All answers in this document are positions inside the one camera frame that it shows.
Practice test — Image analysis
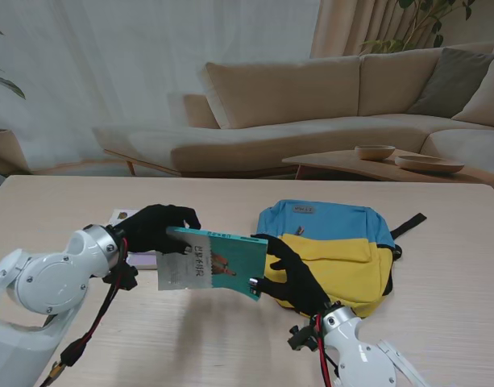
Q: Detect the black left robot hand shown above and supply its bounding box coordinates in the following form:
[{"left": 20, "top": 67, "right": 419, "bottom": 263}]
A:
[{"left": 116, "top": 204, "right": 202, "bottom": 256}]

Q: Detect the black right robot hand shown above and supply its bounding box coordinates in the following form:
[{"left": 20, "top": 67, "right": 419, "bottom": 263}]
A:
[{"left": 250, "top": 233, "right": 332, "bottom": 315}]

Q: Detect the blue and yellow school backpack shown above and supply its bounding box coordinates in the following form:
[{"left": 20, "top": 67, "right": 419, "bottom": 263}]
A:
[{"left": 256, "top": 199, "right": 428, "bottom": 319}]

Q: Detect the teal cover book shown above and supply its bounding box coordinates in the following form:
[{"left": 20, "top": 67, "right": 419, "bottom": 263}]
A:
[{"left": 156, "top": 226, "right": 269, "bottom": 302}]

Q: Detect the purple cover book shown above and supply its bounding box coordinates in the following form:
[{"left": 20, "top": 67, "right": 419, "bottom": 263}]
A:
[{"left": 125, "top": 252, "right": 157, "bottom": 270}]

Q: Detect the wooden coffee table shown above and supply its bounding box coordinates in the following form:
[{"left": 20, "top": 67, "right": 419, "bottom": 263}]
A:
[{"left": 281, "top": 148, "right": 494, "bottom": 193}]

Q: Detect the small wooden bowl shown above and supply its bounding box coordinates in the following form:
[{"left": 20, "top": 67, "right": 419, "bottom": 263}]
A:
[{"left": 354, "top": 144, "right": 396, "bottom": 161}]

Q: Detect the beige plant pot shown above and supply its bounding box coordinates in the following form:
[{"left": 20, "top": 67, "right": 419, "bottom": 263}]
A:
[{"left": 0, "top": 128, "right": 30, "bottom": 177}]

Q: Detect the beige sofa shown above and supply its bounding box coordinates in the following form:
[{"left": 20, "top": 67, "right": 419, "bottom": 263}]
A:
[{"left": 92, "top": 40, "right": 494, "bottom": 178}]

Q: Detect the white sheer curtain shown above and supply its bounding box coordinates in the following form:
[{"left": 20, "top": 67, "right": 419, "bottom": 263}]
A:
[{"left": 0, "top": 0, "right": 324, "bottom": 174}]

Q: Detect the wide shallow wooden bowl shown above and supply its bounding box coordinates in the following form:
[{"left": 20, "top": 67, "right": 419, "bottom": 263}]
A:
[{"left": 394, "top": 155, "right": 466, "bottom": 175}]

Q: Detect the dark green leaf plant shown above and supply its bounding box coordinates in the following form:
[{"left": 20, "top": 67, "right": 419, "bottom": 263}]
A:
[{"left": 0, "top": 23, "right": 27, "bottom": 101}]

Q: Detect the grey cushion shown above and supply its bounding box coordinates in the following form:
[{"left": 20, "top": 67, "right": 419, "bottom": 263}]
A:
[{"left": 407, "top": 47, "right": 494, "bottom": 119}]

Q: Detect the beige cushion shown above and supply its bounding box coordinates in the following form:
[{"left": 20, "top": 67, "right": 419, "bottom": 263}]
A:
[{"left": 451, "top": 57, "right": 494, "bottom": 130}]

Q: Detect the beige curtain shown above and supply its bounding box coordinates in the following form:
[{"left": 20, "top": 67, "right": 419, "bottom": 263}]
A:
[{"left": 309, "top": 0, "right": 492, "bottom": 60}]

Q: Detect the tall green leafy plant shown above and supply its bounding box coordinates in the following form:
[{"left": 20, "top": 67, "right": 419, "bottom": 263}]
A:
[{"left": 361, "top": 0, "right": 477, "bottom": 56}]

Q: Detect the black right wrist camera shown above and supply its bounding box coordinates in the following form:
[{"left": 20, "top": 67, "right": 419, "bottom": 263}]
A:
[{"left": 287, "top": 322, "right": 318, "bottom": 352}]

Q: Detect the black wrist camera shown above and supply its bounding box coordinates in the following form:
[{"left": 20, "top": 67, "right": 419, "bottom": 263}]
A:
[
  {"left": 103, "top": 264, "right": 139, "bottom": 291},
  {"left": 287, "top": 322, "right": 318, "bottom": 352}
]

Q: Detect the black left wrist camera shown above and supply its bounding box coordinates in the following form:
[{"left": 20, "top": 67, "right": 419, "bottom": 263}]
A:
[{"left": 103, "top": 264, "right": 139, "bottom": 291}]

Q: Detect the red black right arm cable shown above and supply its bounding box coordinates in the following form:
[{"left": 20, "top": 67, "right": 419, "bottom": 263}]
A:
[{"left": 314, "top": 312, "right": 336, "bottom": 387}]

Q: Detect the red black arm cable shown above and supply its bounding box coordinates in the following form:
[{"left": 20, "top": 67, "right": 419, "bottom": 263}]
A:
[
  {"left": 314, "top": 312, "right": 336, "bottom": 387},
  {"left": 39, "top": 237, "right": 131, "bottom": 387}
]

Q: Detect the red black left arm cable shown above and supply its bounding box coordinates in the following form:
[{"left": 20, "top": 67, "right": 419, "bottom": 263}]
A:
[{"left": 39, "top": 237, "right": 131, "bottom": 387}]

